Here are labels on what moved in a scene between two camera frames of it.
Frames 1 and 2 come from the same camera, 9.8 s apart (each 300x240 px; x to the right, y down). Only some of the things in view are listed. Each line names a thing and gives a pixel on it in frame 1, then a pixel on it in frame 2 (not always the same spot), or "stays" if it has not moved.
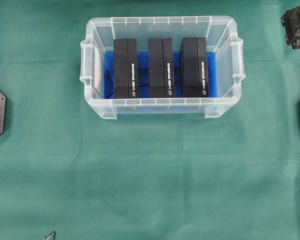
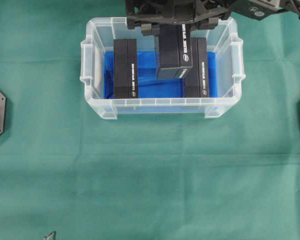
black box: [194, 67] stays
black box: [125, 69] stays
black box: [161, 69] to [175, 51]
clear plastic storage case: [163, 64] stays
